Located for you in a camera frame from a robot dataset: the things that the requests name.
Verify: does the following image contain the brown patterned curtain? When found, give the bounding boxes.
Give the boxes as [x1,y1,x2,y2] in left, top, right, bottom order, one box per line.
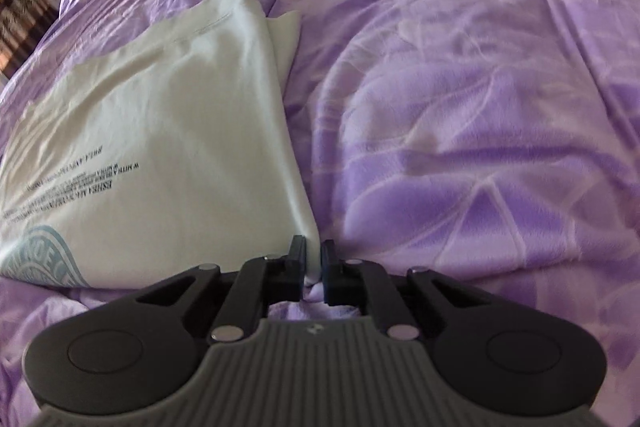
[0,0,58,78]

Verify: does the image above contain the purple floral bed blanket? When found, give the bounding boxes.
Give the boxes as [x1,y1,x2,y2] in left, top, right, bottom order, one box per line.
[1,0,639,426]

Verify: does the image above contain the white Nevada sweatshirt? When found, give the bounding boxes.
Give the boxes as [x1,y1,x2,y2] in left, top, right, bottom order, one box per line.
[1,0,320,289]

